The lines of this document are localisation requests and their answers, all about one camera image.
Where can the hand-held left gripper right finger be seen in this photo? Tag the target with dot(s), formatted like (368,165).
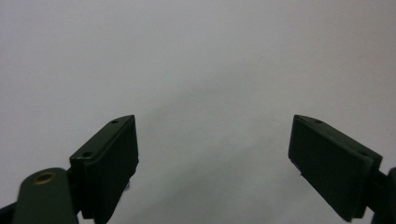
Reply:
(330,168)

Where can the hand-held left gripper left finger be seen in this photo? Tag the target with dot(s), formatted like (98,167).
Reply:
(106,168)

